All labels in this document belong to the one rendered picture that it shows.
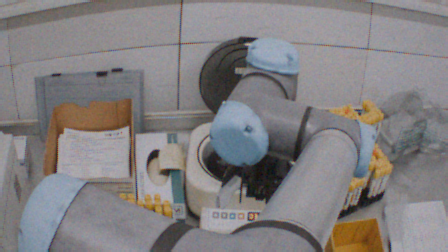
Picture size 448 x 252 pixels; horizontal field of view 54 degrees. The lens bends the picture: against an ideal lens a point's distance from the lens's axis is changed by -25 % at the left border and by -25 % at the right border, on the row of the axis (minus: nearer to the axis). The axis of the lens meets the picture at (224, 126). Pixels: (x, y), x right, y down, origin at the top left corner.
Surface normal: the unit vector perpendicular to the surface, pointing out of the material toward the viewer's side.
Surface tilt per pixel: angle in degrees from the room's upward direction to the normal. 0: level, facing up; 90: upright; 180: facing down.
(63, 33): 90
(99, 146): 1
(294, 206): 20
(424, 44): 90
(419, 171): 0
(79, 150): 1
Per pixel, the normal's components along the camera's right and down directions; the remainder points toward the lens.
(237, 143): -0.37, 0.59
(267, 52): 0.03, -0.77
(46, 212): -0.11, -0.61
